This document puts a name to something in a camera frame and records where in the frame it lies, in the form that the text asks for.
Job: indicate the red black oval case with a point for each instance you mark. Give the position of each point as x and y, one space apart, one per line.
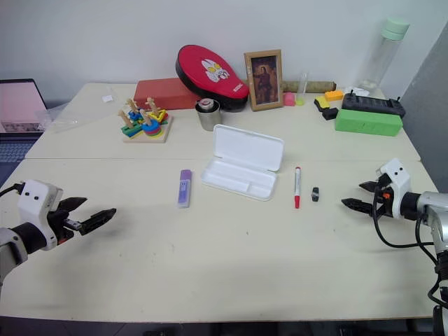
206 70

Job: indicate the green rectangular block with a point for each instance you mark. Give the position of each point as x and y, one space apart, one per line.
367 123

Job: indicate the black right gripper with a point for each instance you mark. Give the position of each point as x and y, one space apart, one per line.
382 206

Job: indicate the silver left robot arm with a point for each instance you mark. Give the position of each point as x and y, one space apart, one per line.
10 245

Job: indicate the grey partition panel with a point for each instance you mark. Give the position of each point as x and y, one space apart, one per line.
428 105

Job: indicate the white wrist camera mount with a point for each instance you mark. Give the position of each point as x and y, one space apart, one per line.
35 196
397 182

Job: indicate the brown rolled scroll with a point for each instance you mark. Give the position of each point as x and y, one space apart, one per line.
318 85

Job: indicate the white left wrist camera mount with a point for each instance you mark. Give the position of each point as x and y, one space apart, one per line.
35 196

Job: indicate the clear plastic tube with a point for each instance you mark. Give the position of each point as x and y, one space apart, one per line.
303 85

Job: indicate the red rectangular block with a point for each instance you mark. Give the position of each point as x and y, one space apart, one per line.
157 92

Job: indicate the small black block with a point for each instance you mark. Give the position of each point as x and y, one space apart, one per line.
330 114

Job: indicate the red white item in cup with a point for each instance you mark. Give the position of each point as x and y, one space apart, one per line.
206 104

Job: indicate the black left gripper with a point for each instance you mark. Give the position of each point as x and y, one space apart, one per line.
59 220

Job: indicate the orange building brick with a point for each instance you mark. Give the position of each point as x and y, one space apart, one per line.
334 95

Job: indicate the open laptop computer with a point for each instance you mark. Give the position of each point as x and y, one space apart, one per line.
17 105

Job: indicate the clear bottle green lid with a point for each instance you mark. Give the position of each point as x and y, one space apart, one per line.
381 59

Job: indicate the yellow black sponge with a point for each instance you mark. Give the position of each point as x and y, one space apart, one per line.
322 102

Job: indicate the clear plastic bag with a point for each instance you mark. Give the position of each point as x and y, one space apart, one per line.
70 113

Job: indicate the wooden shape stacking toy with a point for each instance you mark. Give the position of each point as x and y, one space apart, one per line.
147 126

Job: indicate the wooden framed portrait picture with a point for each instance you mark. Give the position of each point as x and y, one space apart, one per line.
264 80

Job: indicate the white open pencil case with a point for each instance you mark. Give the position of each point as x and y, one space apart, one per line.
245 164

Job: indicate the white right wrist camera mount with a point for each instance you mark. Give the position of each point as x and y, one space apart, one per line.
397 182

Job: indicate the pink block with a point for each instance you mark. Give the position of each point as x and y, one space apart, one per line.
289 99

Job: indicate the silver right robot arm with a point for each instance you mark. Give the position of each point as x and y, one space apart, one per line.
434 206

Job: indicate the small white paper slip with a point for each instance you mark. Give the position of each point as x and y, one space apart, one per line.
107 98

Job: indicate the red white marker pen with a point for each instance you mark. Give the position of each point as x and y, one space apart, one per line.
297 187

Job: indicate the black remote controller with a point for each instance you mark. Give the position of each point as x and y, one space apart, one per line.
374 105

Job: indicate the yellow green small cap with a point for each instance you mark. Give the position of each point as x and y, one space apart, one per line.
300 102

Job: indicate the white crumpled paper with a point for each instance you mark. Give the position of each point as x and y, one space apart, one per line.
360 90

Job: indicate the steel cup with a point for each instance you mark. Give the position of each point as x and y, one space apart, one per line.
207 120

